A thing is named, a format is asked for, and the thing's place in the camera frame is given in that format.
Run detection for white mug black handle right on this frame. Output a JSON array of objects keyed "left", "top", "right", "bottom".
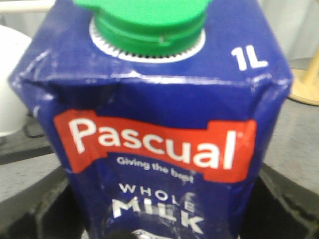
[{"left": 0, "top": 24, "right": 34, "bottom": 137}]

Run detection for blue white milk carton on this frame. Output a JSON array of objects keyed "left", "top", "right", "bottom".
[{"left": 9, "top": 0, "right": 292, "bottom": 239}]

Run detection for wooden mug tree stand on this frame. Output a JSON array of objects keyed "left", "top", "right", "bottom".
[{"left": 289, "top": 50, "right": 319, "bottom": 107}]

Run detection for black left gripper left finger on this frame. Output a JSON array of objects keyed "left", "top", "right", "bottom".
[{"left": 0, "top": 167, "right": 84, "bottom": 239}]

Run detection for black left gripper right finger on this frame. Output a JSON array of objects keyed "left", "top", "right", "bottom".
[{"left": 240, "top": 164, "right": 319, "bottom": 239}]

